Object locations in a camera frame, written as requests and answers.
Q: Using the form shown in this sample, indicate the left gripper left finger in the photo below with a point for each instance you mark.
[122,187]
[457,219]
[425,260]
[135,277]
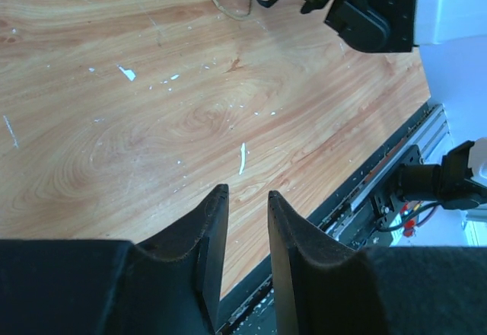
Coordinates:
[169,283]

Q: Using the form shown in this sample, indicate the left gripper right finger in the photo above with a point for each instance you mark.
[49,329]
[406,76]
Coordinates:
[323,287]

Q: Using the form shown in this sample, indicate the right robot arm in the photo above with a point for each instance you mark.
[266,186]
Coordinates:
[451,38]

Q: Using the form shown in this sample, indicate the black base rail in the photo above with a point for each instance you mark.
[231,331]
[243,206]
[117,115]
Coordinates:
[348,215]

